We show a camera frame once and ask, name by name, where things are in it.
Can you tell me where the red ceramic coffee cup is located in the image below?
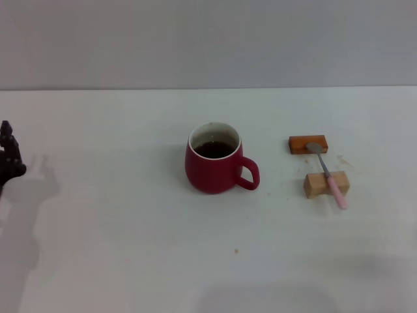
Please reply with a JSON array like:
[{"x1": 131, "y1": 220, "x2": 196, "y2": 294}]
[{"x1": 184, "y1": 121, "x2": 261, "y2": 196}]

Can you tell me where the pink handled metal spoon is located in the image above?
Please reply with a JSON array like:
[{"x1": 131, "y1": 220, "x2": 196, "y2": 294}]
[{"x1": 305, "y1": 142, "x2": 348, "y2": 210}]

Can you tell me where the orange wooden block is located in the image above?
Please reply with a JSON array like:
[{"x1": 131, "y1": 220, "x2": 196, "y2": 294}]
[{"x1": 288, "y1": 134, "x2": 328, "y2": 156}]

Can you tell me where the light wooden block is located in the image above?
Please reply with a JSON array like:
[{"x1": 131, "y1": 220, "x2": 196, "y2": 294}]
[{"x1": 303, "y1": 170, "x2": 351, "y2": 200}]

